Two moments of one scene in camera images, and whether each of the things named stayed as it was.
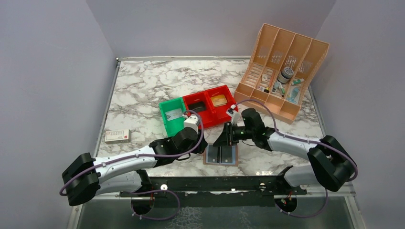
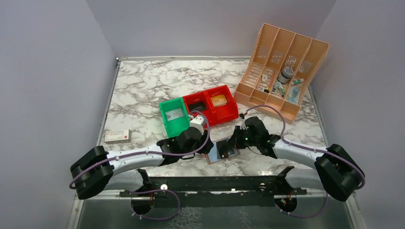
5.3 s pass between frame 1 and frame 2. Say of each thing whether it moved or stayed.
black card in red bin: stayed
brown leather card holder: moved
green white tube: stayed
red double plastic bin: stayed
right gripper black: moved
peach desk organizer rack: stayed
